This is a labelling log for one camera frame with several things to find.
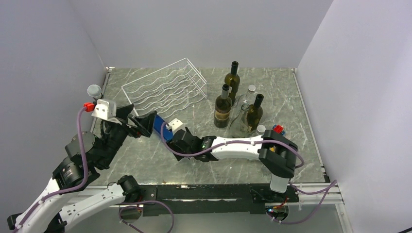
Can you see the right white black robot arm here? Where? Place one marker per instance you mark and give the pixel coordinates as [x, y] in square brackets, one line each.
[278, 154]

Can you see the blue glass bottle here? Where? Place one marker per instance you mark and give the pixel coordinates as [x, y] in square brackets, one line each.
[167, 134]

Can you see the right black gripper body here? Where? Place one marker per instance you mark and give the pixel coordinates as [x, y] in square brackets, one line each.
[180, 150]

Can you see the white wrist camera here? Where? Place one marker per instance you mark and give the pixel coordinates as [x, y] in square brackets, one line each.
[106, 110]
[175, 125]

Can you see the white wire wine rack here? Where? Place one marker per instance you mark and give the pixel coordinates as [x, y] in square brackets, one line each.
[168, 90]

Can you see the black microphone on stand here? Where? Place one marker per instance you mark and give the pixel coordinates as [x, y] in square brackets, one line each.
[95, 91]

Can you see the clear bottle silver cap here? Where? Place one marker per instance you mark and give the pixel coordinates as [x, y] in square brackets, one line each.
[249, 97]

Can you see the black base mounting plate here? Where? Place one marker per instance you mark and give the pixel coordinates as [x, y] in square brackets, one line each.
[251, 198]

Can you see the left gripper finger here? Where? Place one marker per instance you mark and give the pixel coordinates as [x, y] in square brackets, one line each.
[124, 111]
[145, 123]

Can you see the labelled dark wine bottle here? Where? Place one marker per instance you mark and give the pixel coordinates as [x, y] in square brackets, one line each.
[223, 104]

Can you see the dark green wine bottle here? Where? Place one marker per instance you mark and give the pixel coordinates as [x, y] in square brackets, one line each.
[232, 79]

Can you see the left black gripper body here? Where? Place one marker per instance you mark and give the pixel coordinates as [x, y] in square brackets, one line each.
[114, 136]

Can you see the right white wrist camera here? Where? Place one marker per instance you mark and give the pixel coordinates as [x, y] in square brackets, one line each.
[175, 125]

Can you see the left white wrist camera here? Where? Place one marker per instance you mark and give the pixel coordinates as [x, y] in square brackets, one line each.
[106, 110]

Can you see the olive green wine bottle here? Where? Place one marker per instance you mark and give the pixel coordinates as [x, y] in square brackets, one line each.
[255, 113]

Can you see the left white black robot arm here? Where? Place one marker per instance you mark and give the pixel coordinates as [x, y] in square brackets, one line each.
[85, 158]

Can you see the clear glass bottle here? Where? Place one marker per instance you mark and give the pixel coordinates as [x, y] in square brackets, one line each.
[238, 127]

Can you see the small clear round bottle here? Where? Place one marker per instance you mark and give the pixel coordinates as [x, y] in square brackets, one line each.
[260, 130]

